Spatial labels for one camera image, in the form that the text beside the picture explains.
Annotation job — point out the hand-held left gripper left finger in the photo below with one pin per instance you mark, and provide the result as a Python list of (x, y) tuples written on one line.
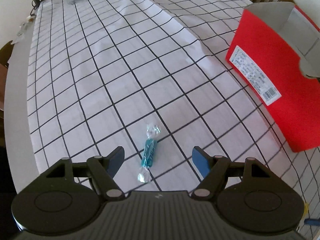
[(117, 159)]

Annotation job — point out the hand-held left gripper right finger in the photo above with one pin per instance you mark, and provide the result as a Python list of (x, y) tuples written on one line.
[(200, 161)]

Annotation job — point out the teal candy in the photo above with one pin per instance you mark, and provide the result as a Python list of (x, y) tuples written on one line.
[(149, 152)]

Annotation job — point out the red cardboard box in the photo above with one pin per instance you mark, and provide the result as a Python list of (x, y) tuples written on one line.
[(275, 67)]

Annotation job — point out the white checkered tablecloth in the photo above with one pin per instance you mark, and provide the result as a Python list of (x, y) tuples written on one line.
[(100, 80)]

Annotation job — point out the small blue object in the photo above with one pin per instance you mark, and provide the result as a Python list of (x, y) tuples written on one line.
[(312, 221)]

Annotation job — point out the brown cushioned chair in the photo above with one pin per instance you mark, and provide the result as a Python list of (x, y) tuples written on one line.
[(5, 57)]

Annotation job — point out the small white tags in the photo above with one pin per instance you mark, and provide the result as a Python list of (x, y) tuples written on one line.
[(23, 27)]

